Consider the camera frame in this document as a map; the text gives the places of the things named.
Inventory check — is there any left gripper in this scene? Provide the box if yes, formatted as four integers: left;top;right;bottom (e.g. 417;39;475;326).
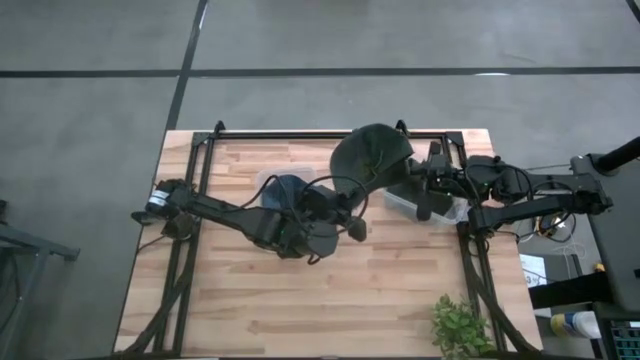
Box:
299;183;370;245

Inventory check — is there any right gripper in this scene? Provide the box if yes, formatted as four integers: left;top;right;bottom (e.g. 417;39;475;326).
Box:
408;141;471;223

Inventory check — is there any dark green cap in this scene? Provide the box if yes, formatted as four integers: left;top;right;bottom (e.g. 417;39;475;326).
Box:
329;123;416;211

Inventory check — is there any low clear plastic container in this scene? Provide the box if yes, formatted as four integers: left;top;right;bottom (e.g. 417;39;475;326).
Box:
382;187;471;226

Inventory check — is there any tall clear plastic container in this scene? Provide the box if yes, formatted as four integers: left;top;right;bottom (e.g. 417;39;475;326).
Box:
254;166;319;211

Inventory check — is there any white paper sheet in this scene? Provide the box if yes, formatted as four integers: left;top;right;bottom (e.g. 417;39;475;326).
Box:
518;252;550;289

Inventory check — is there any green plant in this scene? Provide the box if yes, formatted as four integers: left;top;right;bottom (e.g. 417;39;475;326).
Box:
431;293;497;360

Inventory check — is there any black shelf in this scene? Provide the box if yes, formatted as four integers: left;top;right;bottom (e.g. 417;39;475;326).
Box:
527;272;614;310

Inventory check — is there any black pole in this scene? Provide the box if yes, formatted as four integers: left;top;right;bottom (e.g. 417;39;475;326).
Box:
594;135;640;174

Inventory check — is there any white bottle with yellow cap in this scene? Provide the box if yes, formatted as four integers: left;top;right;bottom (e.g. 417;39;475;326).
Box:
549;309;604;341

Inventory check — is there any black keypad device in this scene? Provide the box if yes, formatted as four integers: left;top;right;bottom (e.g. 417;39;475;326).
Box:
609;319;640;360

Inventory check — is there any grey metal stand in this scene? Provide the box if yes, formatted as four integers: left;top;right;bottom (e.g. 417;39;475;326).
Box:
0;199;81;360

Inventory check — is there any black aluminium table frame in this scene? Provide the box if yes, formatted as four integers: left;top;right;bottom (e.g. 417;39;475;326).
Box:
113;119;544;359

